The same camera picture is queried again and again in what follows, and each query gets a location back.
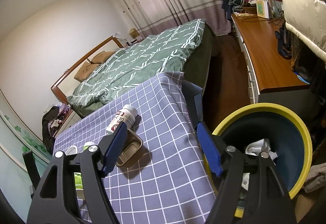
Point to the brown pillow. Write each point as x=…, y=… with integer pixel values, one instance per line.
x=85, y=71
x=101, y=57

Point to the green plaid bed duvet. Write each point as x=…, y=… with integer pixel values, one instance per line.
x=167, y=51

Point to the cream puffer jacket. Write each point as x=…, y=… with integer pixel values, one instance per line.
x=306, y=19

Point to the purple checked tablecloth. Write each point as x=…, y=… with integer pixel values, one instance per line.
x=168, y=184

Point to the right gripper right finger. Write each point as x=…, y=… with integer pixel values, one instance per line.
x=250, y=191

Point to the brown plastic tray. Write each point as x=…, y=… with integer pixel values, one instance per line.
x=132, y=150

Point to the black bag on dresser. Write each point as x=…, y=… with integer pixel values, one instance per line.
x=284, y=42

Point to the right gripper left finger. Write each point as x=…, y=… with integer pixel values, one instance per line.
x=55, y=198

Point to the wooden bed headboard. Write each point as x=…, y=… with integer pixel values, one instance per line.
x=66, y=84

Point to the black chair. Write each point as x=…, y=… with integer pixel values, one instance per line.
x=32, y=171

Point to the black jacket on cabinet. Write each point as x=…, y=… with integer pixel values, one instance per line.
x=51, y=122

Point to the yellow rimmed dark trash bin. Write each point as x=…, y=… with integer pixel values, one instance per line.
x=287, y=134

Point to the white bedside drawer cabinet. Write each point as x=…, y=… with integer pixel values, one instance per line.
x=70, y=119

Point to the white trash in bin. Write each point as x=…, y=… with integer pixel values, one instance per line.
x=259, y=146

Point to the wooden top white dresser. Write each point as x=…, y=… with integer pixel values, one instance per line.
x=270, y=78

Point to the green framed picture box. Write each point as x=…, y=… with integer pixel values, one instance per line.
x=262, y=9

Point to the white red label bottle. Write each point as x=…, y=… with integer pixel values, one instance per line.
x=127, y=115

